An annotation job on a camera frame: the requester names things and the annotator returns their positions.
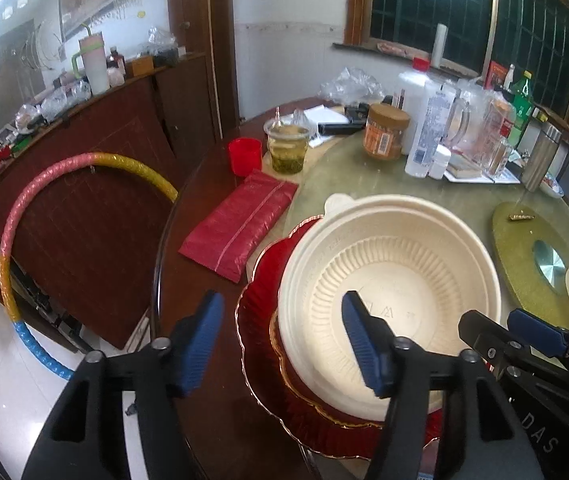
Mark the orange jar brown lid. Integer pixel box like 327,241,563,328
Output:
363,103,411,162

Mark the white tumbler green handle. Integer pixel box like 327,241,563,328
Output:
72,30,111,96

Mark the small white jar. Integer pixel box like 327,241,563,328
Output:
428,145,452,180

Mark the dark wooden board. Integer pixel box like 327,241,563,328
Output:
0,77,185,351

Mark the white bottle red cap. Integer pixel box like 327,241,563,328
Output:
397,57,435,156

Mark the clear plastic bag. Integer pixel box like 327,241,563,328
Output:
319,66,385,106

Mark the red scalloped plastic plate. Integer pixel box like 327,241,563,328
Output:
234,237,445,461
267,215,435,431

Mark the wall mirror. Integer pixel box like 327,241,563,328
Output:
0,15,70,151

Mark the white notepad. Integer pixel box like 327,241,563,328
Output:
292,105,335,126

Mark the wooden framed window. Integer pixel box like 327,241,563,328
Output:
345,0,569,111

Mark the steel thermos flask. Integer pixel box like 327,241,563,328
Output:
521,125,563,192

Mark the green soda bottle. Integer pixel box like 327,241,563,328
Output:
507,71,535,148

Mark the gold round turntable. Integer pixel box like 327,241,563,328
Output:
492,201,569,333

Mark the black remote control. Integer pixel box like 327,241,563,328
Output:
317,121,368,136

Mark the worn book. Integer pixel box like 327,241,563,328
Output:
445,152,485,179

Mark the plastic cup of tea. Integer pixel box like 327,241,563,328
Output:
263,107,313,176

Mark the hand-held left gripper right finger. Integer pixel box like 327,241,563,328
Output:
341,290,545,480

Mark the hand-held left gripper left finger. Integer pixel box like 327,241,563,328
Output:
22,290,225,480

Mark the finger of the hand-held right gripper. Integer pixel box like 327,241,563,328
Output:
507,309,569,371
457,310,569,396

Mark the white roll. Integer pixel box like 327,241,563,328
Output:
431,24,448,68

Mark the pink yellow blue hula hoop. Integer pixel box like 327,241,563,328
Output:
0,152,179,381

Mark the dark wooden chair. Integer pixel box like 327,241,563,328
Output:
532,105,569,146

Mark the red foil package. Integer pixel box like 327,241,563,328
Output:
178,169,299,283

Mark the wooden sideboard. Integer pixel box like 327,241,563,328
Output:
0,50,215,196

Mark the printed paper sheet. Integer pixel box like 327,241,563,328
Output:
445,165,521,185

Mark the red plastic cup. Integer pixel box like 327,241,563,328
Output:
228,137,264,177

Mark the wooden door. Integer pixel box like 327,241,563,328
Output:
167,0,240,126

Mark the clear glass pitcher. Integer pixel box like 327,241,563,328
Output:
445,82,495,161

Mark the small red box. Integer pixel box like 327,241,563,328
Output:
487,61,508,90

